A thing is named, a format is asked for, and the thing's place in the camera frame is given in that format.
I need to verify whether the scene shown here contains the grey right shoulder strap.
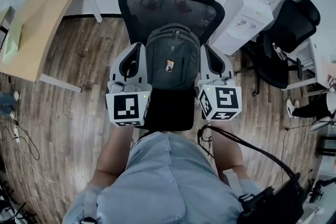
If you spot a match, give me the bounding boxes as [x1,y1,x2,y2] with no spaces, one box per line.
[223,169,257,201]

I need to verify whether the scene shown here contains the black mesh office chair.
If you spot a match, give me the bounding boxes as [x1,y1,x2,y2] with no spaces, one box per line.
[118,0,226,132]

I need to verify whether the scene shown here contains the black waist bag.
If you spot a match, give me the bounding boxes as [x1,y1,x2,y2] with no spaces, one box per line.
[237,173,307,224]

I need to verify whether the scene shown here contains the light wooden desk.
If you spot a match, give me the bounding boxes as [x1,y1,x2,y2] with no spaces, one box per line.
[0,0,103,94]

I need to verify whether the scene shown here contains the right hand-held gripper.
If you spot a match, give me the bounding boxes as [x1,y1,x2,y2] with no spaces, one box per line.
[196,44,242,121]

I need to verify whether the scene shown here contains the black padded office chair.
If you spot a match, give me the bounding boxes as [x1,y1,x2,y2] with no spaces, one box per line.
[243,0,321,97]

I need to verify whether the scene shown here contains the white desk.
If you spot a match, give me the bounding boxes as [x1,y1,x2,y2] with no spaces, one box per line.
[280,36,336,98]

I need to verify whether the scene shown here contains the person's left forearm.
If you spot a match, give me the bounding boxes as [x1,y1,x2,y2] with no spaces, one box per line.
[89,124,134,187]

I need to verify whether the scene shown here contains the small clear plastic bottle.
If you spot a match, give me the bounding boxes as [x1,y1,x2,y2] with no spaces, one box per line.
[271,42,287,61]

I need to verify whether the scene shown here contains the grey shoulder strap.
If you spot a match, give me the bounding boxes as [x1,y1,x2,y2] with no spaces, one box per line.
[81,186,102,224]
[223,169,257,201]

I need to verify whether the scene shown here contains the person's right forearm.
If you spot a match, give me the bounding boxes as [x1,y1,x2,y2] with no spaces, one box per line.
[209,119,249,182]

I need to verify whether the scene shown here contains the white water dispenser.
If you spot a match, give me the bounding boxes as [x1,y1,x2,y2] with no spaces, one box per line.
[208,0,274,56]

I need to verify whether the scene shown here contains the light green board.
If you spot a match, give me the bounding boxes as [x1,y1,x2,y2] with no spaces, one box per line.
[2,6,27,63]

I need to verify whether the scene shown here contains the grey left shoulder strap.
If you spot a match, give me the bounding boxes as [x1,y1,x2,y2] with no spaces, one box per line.
[81,186,102,224]

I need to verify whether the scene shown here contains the thick black cable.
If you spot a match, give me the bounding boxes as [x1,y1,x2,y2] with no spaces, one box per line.
[196,123,301,179]

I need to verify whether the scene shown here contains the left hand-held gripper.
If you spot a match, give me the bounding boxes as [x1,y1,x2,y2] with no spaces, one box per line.
[105,42,153,128]

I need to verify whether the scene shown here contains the person's light blue shirt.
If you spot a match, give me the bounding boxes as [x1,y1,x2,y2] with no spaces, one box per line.
[62,131,263,224]

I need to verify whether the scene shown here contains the dark grey backpack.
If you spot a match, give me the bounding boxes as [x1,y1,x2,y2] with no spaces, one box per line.
[145,23,201,90]

